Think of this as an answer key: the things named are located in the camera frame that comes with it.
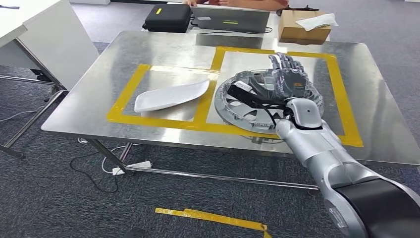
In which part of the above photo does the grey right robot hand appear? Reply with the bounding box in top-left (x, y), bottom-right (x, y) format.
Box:
top-left (262, 52), bottom-right (312, 102)

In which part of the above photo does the silver wheel hubcap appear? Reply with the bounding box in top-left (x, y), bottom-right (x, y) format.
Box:
top-left (213, 69), bottom-right (325, 135)

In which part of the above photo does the white mirror cover part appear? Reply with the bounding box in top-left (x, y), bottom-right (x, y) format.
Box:
top-left (134, 79), bottom-right (210, 114)

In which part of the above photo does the stainless steel workbench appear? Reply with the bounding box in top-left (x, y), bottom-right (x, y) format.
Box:
top-left (41, 30), bottom-right (420, 194)

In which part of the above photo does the person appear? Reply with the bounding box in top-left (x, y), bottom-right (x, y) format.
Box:
top-left (183, 0), bottom-right (291, 11)

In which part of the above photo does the black carrying case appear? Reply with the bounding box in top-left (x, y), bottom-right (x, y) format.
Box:
top-left (143, 3), bottom-right (193, 34)

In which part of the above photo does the grey laptop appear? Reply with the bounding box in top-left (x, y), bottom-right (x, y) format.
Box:
top-left (190, 5), bottom-right (271, 34)

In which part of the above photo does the brown cardboard box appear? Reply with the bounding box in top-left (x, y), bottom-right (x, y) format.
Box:
top-left (278, 9), bottom-right (333, 45)

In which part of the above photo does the white office desk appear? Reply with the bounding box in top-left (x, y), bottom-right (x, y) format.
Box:
top-left (141, 1), bottom-right (332, 42)

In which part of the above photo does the white tissue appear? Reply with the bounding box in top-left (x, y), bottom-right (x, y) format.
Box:
top-left (295, 13), bottom-right (339, 32)

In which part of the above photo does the small black device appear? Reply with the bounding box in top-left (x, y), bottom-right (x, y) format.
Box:
top-left (276, 4), bottom-right (320, 16)

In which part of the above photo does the white side desk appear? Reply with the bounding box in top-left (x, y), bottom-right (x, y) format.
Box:
top-left (0, 0), bottom-right (101, 160)

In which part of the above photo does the yellow floor tape strip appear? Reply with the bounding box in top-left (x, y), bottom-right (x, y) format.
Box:
top-left (155, 207), bottom-right (273, 238)

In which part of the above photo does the white power strip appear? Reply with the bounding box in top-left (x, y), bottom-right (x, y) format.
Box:
top-left (112, 161), bottom-right (154, 177)

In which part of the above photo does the black robot foot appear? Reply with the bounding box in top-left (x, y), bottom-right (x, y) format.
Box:
top-left (124, 227), bottom-right (148, 238)

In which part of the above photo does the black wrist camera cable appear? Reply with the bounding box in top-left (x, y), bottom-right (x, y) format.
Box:
top-left (259, 102), bottom-right (278, 128)

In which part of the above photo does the white floor cable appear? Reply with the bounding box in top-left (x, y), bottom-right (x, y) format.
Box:
top-left (78, 138), bottom-right (142, 175)

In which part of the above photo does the grey floor cable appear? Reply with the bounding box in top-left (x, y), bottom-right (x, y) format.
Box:
top-left (0, 104), bottom-right (50, 123)

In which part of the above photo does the black floor cable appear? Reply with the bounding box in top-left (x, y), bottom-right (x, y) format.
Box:
top-left (70, 151), bottom-right (120, 194)

